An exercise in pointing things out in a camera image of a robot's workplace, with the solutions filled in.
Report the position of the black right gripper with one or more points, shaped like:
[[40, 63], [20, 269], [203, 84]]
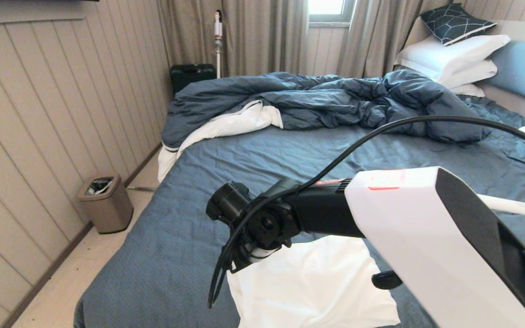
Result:
[[243, 257]]

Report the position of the white t-shirt blue print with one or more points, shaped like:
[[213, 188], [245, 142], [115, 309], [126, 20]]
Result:
[[312, 291]]

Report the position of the blue bed with headboard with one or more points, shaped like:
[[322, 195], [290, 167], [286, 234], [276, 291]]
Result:
[[176, 237]]

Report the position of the brown trash bin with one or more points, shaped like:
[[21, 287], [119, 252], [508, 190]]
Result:
[[106, 208]]

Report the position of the dark blue crumpled duvet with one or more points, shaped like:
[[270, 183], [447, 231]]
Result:
[[335, 102]]

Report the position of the black suitcase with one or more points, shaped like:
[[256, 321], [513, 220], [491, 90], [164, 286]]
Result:
[[193, 76]]

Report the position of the white stick vacuum cleaner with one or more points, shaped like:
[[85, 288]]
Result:
[[218, 47]]

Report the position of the beige curtain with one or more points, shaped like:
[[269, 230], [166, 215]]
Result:
[[253, 36], [376, 41]]

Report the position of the window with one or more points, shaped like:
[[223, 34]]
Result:
[[328, 7]]

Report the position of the dark patterned pillow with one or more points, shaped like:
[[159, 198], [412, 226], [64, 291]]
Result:
[[455, 23]]

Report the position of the beige bed headboard frame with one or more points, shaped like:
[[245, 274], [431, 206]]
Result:
[[517, 104]]

